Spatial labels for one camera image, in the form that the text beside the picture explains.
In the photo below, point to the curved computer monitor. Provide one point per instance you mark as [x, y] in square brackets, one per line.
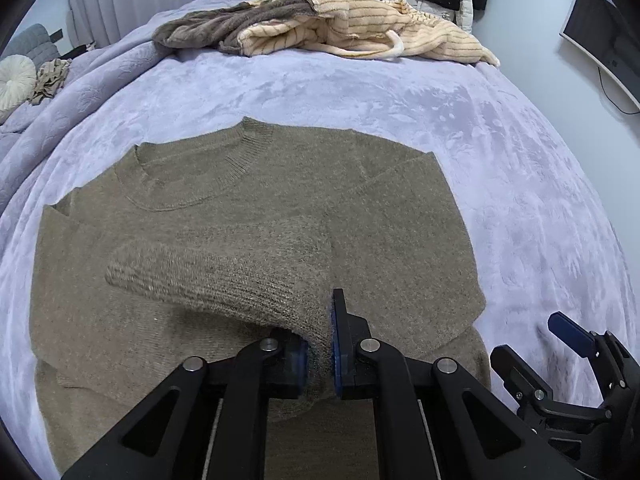
[600, 35]

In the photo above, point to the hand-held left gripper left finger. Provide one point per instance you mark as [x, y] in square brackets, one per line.
[296, 362]

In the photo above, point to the grey upholstered chair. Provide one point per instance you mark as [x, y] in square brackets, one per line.
[30, 45]

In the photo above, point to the lavender plush blanket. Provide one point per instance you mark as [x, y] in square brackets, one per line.
[350, 100]

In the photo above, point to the round cream pillow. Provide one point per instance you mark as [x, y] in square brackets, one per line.
[15, 82]

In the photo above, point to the crumpled beige cloth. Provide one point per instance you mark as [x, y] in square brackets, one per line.
[50, 80]

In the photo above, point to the olive knit sweater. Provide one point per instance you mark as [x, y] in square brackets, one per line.
[225, 220]

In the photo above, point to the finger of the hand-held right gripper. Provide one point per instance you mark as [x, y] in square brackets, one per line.
[515, 366]
[570, 331]

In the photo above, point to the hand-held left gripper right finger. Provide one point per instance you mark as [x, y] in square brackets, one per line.
[340, 345]

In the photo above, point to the cream striped fleece robe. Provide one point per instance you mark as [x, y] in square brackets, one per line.
[350, 25]

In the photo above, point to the grey-brown fleece garment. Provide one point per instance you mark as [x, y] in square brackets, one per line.
[210, 27]

